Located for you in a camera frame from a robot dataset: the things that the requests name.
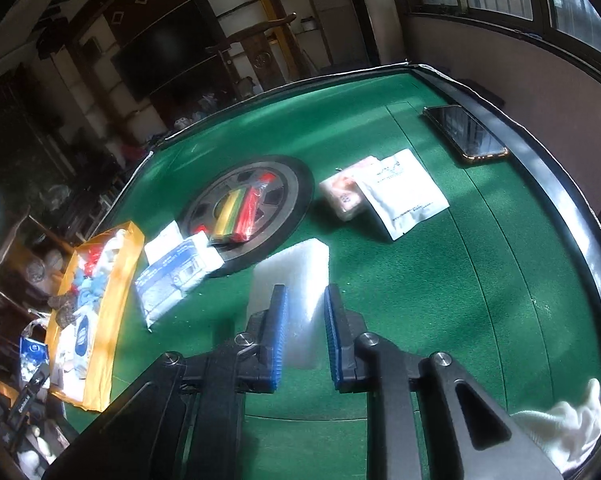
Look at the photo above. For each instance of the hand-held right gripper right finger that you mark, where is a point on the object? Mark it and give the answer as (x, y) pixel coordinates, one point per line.
(333, 340)

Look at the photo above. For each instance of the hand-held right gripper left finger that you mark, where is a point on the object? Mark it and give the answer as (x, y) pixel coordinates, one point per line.
(278, 335)

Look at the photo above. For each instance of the white foam block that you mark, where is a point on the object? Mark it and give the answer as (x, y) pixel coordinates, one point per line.
(300, 280)

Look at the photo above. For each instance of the yellow cardboard box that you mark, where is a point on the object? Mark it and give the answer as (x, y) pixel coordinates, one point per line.
(115, 320)

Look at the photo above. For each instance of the blue cotton ball packet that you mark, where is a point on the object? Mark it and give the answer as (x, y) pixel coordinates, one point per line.
(33, 350)

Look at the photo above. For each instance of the white and blue wipes packet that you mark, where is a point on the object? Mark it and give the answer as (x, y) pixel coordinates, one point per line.
(83, 337)

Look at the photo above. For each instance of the brown woven cloth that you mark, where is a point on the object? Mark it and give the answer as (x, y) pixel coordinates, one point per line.
(63, 312)

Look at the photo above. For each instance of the yellow green red strip packet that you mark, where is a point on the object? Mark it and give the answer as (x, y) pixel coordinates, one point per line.
(233, 217)

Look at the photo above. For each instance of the blue towel with rubber band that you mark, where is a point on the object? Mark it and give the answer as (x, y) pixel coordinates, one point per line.
(93, 290)

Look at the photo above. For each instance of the black round table disc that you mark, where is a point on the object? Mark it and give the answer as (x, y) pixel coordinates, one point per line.
(290, 195)

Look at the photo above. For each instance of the white tissue packet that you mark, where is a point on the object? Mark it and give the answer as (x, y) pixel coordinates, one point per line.
(161, 245)

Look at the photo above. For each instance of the pink packet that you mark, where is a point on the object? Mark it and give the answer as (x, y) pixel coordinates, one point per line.
(343, 192)

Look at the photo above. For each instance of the red plastic bag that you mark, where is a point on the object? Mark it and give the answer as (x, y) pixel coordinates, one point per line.
(93, 256)

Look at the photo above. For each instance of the white flat pouch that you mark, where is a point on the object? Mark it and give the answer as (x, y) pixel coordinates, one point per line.
(405, 195)

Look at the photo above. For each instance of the white fluffy cloth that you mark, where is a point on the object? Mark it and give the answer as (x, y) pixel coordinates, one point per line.
(555, 425)

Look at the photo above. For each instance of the black smartphone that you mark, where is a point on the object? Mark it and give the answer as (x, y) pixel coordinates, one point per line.
(465, 132)

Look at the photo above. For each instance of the wooden chair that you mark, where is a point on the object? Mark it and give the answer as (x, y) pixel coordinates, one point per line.
(260, 60)

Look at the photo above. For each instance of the black television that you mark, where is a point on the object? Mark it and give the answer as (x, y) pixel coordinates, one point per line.
(165, 50)

